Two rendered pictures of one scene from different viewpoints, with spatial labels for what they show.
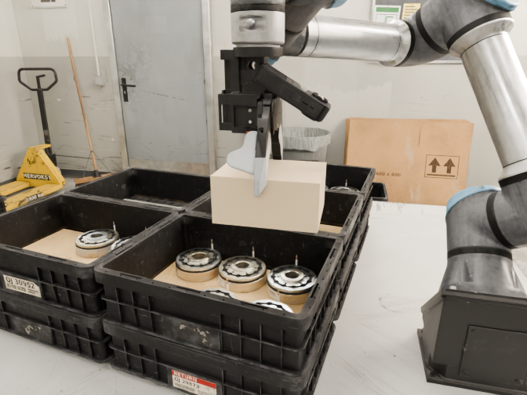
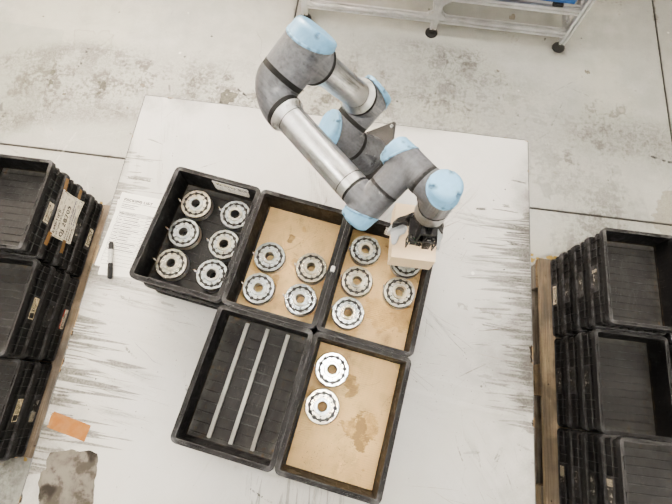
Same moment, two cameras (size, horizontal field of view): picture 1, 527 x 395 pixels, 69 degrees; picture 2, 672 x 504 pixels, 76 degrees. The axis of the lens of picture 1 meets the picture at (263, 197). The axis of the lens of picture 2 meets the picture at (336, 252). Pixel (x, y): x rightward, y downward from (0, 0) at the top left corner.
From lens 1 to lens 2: 1.34 m
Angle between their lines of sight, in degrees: 75
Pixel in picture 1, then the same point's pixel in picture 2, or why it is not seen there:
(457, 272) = (367, 160)
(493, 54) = (340, 70)
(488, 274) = (376, 147)
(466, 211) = (347, 137)
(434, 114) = not seen: outside the picture
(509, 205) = (367, 119)
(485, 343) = not seen: hidden behind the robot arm
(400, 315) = (329, 198)
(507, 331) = not seen: hidden behind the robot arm
